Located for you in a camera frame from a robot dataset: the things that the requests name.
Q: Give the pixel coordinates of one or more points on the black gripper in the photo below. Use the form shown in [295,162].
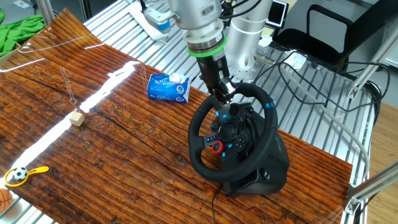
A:
[213,70]

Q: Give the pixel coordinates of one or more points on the black racing steering wheel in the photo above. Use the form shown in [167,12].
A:
[194,140]

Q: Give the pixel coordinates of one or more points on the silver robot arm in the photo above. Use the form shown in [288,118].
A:
[202,18]

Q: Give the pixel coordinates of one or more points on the black steering wheel base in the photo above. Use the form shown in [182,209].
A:
[273,168]

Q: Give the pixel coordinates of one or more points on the blue tissue pack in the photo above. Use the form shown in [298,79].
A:
[164,90]

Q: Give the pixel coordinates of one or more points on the crumpled white tissue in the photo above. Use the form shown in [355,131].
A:
[297,59]
[265,41]

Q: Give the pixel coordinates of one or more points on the white framed phone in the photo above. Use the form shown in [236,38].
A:
[278,14]

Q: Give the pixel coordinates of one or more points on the white power strip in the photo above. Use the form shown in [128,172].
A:
[138,15]

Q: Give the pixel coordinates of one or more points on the wood grain table mat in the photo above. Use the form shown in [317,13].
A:
[124,155]

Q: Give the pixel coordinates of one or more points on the small wooden cube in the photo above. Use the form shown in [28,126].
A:
[76,119]

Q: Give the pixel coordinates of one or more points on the black office chair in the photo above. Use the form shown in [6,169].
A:
[367,31]

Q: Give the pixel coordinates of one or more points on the green cloth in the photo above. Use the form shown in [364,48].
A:
[18,31]

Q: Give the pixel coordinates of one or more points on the tiny soccer ball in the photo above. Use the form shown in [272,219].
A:
[20,173]

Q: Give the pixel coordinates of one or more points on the white paper card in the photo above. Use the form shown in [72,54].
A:
[21,4]

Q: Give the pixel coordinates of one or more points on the small orange basketball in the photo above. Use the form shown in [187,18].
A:
[4,200]

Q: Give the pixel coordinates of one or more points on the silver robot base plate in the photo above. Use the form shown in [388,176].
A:
[248,74]

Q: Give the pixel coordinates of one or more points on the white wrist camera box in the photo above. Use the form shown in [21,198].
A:
[161,23]

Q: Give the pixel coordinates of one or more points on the aluminium frame strut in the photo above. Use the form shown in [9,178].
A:
[373,183]
[370,68]

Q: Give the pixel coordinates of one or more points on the aluminium frame post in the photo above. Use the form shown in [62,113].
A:
[46,11]

